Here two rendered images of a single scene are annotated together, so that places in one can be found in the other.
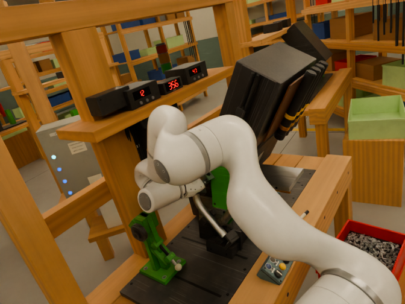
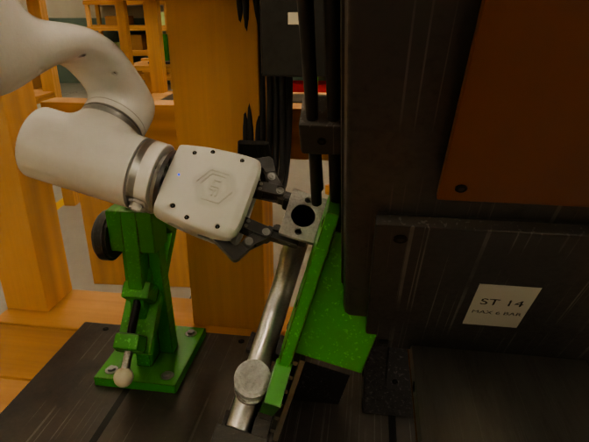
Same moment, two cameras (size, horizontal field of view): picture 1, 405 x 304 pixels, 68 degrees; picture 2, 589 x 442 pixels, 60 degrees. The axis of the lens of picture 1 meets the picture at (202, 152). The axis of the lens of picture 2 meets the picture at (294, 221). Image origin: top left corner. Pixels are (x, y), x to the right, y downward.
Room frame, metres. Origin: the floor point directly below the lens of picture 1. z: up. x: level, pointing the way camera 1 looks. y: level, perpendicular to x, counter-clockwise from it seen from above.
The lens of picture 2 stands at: (0.80, -0.43, 1.43)
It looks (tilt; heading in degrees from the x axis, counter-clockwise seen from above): 23 degrees down; 57
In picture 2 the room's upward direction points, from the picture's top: straight up
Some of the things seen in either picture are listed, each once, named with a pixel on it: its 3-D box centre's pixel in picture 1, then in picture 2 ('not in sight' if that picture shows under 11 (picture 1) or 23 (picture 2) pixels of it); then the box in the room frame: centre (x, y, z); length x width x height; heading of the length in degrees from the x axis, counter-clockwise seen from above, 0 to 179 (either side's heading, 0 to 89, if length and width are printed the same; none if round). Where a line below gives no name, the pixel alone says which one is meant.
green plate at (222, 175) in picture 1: (226, 180); (338, 285); (1.09, -0.07, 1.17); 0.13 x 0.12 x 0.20; 138
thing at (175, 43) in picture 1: (162, 64); not in sight; (7.20, 0.42, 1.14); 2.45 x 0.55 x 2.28; 142
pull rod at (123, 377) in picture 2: (175, 263); (126, 362); (0.93, 0.21, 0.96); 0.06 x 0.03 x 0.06; 48
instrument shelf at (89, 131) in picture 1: (161, 96); not in sight; (1.36, 0.12, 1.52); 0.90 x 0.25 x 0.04; 138
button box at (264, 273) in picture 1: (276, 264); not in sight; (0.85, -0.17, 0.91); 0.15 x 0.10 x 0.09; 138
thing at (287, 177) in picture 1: (254, 175); (494, 367); (1.18, -0.20, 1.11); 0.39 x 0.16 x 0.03; 48
